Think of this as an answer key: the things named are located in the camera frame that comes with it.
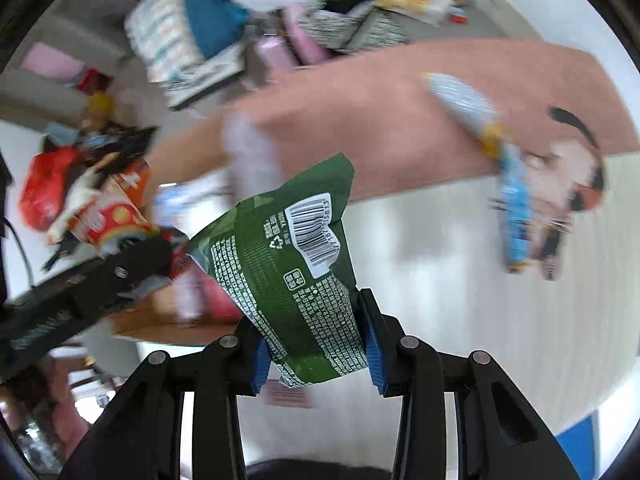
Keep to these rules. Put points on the teal cloth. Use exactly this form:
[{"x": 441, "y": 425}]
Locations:
[{"x": 207, "y": 12}]

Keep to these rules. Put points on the red plastic bag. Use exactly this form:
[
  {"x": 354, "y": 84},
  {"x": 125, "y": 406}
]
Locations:
[{"x": 47, "y": 187}]

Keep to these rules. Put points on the green snack packet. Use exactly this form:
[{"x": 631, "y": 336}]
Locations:
[{"x": 295, "y": 280}]

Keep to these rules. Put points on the brown cardboard box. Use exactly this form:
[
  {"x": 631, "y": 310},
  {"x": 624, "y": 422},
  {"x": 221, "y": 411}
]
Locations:
[{"x": 165, "y": 317}]

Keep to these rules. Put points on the white and blue snack packet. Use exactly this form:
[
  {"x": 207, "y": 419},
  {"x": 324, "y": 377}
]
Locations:
[{"x": 462, "y": 102}]

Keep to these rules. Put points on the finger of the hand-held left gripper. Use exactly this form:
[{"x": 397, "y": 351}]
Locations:
[{"x": 131, "y": 271}]

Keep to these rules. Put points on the white translucent packet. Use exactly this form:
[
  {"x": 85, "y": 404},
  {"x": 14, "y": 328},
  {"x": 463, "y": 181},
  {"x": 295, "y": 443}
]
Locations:
[{"x": 250, "y": 152}]

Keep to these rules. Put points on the pink bottle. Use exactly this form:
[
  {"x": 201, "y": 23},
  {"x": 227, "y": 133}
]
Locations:
[{"x": 290, "y": 42}]

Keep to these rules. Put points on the pink cloth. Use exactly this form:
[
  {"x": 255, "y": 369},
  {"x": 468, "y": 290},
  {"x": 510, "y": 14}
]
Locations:
[{"x": 50, "y": 62}]

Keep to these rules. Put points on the blue board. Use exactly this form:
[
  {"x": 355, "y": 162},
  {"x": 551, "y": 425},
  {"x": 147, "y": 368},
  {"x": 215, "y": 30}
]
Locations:
[{"x": 580, "y": 447}]

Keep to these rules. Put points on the patterned fabric storage box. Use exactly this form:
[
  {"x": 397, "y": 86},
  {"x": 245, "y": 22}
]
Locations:
[
  {"x": 355, "y": 25},
  {"x": 165, "y": 35}
]

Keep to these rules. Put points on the orange snack packet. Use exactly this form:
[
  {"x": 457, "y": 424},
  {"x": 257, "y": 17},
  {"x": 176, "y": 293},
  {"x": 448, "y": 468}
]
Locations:
[{"x": 132, "y": 180}]

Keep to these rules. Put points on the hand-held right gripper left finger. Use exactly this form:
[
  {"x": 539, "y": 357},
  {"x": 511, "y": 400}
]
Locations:
[{"x": 259, "y": 366}]

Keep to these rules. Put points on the red and white snack cup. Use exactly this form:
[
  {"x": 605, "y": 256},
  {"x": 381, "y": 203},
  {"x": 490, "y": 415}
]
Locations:
[{"x": 112, "y": 220}]

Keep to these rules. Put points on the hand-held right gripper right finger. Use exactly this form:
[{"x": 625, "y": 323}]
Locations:
[{"x": 376, "y": 363}]

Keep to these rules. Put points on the pink printed rug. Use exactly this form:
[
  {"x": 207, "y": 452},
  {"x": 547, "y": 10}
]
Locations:
[{"x": 380, "y": 120}]

